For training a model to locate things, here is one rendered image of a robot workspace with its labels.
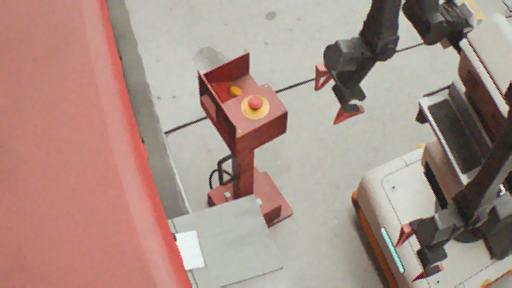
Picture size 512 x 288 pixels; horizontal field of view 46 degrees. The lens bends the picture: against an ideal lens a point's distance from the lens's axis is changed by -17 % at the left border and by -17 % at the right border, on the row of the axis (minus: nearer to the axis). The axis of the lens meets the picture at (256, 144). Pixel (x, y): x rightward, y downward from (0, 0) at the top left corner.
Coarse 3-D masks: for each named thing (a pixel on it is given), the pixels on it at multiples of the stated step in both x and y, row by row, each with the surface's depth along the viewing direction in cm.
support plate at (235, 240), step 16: (208, 208) 149; (224, 208) 149; (240, 208) 149; (256, 208) 149; (176, 224) 147; (192, 224) 147; (208, 224) 147; (224, 224) 147; (240, 224) 147; (256, 224) 147; (208, 240) 145; (224, 240) 146; (240, 240) 146; (256, 240) 146; (208, 256) 144; (224, 256) 144; (240, 256) 144; (256, 256) 144; (272, 256) 144; (192, 272) 142; (208, 272) 142; (224, 272) 142; (240, 272) 142; (256, 272) 142
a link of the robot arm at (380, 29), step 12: (372, 0) 134; (384, 0) 129; (396, 0) 130; (372, 12) 136; (384, 12) 132; (396, 12) 134; (372, 24) 139; (384, 24) 136; (396, 24) 137; (372, 36) 143; (384, 36) 139; (396, 36) 141
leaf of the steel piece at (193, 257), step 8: (184, 232) 146; (192, 232) 146; (184, 240) 145; (192, 240) 145; (184, 248) 144; (192, 248) 144; (200, 248) 144; (184, 256) 143; (192, 256) 143; (200, 256) 143; (184, 264) 142; (192, 264) 143; (200, 264) 143
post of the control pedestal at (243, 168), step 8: (232, 160) 221; (240, 160) 213; (248, 160) 216; (232, 168) 226; (240, 168) 218; (248, 168) 221; (232, 176) 231; (240, 176) 223; (248, 176) 226; (240, 184) 228; (248, 184) 231; (240, 192) 233; (248, 192) 236
